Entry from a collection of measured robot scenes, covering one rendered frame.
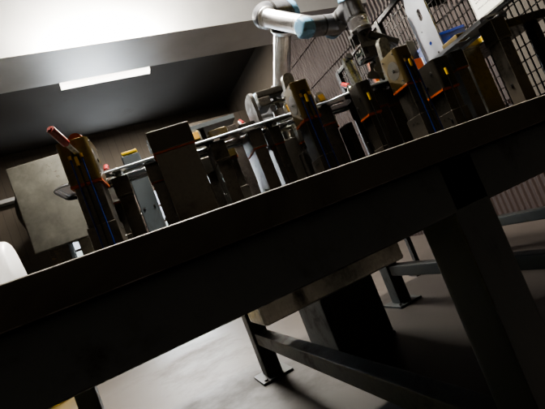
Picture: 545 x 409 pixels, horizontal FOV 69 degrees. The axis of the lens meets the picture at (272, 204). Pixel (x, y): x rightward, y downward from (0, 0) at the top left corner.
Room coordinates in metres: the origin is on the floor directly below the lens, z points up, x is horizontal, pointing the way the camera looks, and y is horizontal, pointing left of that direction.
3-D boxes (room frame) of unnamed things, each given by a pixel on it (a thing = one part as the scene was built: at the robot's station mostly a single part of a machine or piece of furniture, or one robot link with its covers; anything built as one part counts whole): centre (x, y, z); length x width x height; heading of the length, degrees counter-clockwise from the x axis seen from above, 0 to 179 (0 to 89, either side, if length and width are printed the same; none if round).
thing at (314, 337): (1.97, -0.12, 0.33); 0.31 x 0.31 x 0.66; 23
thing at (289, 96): (1.18, -0.20, 0.87); 0.12 x 0.07 x 0.35; 14
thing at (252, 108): (1.58, -0.14, 0.94); 0.18 x 0.13 x 0.49; 104
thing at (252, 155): (1.33, -0.02, 0.84); 0.12 x 0.05 x 0.29; 14
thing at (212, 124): (1.62, 0.21, 1.16); 0.37 x 0.14 x 0.02; 104
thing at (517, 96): (1.13, -0.79, 0.84); 0.05 x 0.05 x 0.29; 14
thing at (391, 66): (1.24, -0.55, 0.87); 0.12 x 0.07 x 0.35; 14
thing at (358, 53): (1.41, -0.53, 1.16); 0.09 x 0.08 x 0.12; 104
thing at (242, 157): (1.54, 0.05, 0.90); 0.05 x 0.05 x 0.40; 14
